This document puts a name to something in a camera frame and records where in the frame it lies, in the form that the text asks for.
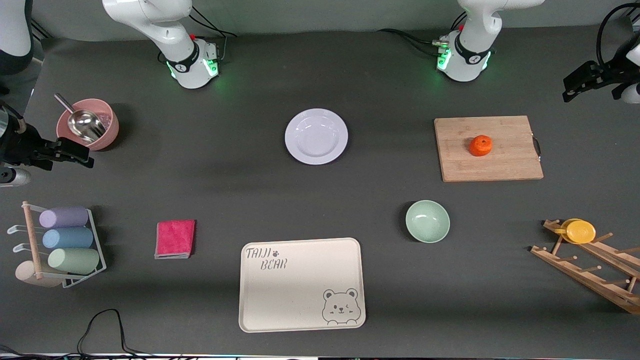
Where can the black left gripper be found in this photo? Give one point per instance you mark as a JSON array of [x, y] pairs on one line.
[[606, 74]]

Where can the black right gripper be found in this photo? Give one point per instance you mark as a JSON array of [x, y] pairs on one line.
[[26, 146]]

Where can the orange fruit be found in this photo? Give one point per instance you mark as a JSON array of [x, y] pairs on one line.
[[481, 145]]

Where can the white round plate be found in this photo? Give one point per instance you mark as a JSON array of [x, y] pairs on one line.
[[316, 136]]

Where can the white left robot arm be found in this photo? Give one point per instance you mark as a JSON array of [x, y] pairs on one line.
[[472, 45]]

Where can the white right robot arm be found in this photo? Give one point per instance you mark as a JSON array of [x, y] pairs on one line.
[[170, 35]]

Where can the metal scoop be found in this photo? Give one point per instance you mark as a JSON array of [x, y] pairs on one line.
[[87, 126]]

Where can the pink bowl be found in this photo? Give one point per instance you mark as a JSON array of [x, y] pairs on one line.
[[111, 131]]

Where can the purple cup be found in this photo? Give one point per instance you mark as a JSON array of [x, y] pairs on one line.
[[65, 217]]

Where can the blue cup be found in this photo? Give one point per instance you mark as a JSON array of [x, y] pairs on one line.
[[69, 238]]

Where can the green cup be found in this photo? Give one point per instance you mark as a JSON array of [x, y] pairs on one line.
[[75, 261]]

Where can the wooden cutting board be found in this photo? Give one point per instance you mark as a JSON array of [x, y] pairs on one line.
[[487, 165]]

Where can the beige cup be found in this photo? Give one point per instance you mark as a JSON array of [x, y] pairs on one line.
[[27, 277]]

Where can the pink folded cloth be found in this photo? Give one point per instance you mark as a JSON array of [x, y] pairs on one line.
[[175, 239]]

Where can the yellow cup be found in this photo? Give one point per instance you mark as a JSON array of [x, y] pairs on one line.
[[580, 232]]

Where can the wooden peg drying rack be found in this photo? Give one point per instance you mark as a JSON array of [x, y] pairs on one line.
[[595, 280]]

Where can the light green bowl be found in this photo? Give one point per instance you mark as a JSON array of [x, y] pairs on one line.
[[427, 221]]

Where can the beige bear print tray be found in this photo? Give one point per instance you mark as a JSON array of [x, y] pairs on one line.
[[295, 295]]

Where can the wooden dowel post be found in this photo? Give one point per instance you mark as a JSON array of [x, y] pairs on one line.
[[32, 240]]

